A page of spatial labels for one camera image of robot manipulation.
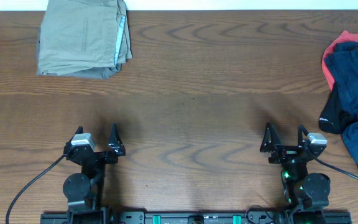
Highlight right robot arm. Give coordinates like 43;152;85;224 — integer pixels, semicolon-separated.
260;122;331;223

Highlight black garment with logo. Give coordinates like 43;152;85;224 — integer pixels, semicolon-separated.
318;83;352;134

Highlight red garment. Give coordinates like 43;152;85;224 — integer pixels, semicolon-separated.
321;30;358;91

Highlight left black cable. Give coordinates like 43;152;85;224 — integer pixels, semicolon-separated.
5;154;67;224

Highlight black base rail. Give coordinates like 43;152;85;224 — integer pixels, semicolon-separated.
40;210;352;224

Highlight folded khaki trousers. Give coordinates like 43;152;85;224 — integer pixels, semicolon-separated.
36;0;132;79

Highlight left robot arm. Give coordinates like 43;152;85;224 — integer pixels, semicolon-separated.
63;123;126;223

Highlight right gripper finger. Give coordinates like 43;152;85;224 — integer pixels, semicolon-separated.
259;122;282;152
298;124;310;146

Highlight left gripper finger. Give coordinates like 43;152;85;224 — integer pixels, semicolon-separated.
74;126;83;135
108;123;126;156

